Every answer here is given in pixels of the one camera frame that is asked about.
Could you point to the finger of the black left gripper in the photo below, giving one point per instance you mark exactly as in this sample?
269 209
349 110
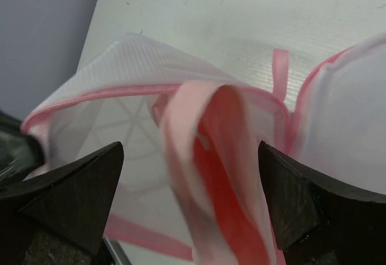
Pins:
20 154

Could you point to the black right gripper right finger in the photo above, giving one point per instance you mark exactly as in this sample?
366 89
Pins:
317 219

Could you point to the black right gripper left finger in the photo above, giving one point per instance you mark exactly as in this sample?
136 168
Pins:
59 217

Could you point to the white mesh laundry bag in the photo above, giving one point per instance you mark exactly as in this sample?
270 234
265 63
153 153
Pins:
337 127

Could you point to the pink bra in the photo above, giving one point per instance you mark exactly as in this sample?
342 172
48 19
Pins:
211 153

